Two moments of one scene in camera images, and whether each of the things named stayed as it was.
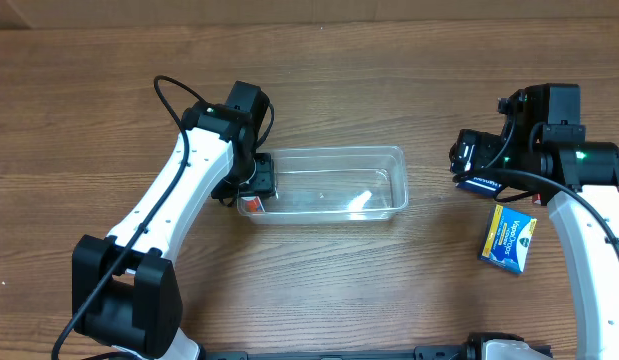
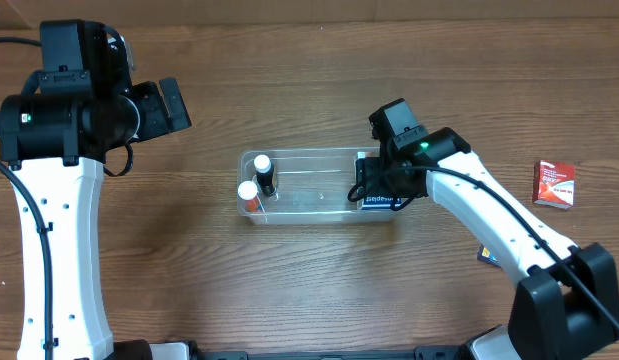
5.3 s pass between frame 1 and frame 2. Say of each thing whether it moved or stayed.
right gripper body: moved
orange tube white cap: stayed
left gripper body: moved
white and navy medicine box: moved
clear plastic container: stayed
